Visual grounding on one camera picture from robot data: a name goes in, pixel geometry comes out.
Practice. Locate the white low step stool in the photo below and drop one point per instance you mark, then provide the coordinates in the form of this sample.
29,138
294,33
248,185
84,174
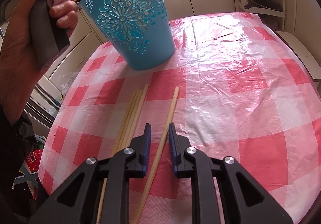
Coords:
310,63

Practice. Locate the blue perforated plastic basket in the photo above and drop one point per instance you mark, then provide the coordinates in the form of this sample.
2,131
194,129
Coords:
139,30

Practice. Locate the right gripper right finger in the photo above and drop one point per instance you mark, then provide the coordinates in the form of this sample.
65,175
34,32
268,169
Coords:
222,184

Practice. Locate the person's left hand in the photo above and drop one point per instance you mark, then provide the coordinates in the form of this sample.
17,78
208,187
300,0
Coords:
19,72

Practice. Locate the red white checkered tablecloth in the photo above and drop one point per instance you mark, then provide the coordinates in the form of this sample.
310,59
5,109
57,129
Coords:
242,93

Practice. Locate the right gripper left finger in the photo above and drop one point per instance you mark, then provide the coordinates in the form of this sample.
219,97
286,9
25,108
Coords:
76,200

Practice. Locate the cream chopstick bundle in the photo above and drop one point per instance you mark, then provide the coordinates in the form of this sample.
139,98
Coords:
127,121
115,149
134,117

